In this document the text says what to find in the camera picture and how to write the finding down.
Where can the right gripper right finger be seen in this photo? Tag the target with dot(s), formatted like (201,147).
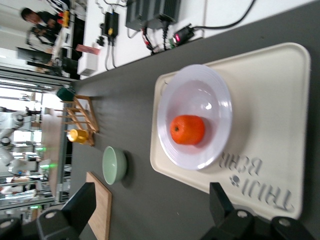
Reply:
(225,217)

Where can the orange fruit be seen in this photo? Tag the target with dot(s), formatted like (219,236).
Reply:
(187,130)

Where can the white box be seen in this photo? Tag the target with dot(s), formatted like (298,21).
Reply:
(90,60)

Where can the small black adapter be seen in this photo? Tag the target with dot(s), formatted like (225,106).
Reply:
(111,25)

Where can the pale green bowl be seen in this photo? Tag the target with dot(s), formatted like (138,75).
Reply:
(112,166)

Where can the white round plate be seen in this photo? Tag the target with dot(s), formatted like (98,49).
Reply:
(195,95)

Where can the black electronics box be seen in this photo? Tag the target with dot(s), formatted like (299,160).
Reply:
(152,11)

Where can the black device red light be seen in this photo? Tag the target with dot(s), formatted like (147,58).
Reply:
(185,35)

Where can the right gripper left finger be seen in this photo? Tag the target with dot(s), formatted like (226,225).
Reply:
(80,205)

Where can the yellow cup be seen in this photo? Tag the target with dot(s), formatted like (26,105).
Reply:
(78,136)

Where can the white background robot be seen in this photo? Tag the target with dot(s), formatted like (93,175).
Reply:
(10,152)

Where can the wooden peg drying rack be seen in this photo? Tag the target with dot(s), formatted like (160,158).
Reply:
(85,112)

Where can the wooden cutting board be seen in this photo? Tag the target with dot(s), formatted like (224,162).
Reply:
(102,207)

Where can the dark green cup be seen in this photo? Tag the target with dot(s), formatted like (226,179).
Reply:
(65,93)

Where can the person in dark clothes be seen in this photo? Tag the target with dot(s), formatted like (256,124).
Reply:
(42,22)

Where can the cream bear print tray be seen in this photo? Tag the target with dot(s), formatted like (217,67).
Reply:
(270,112)

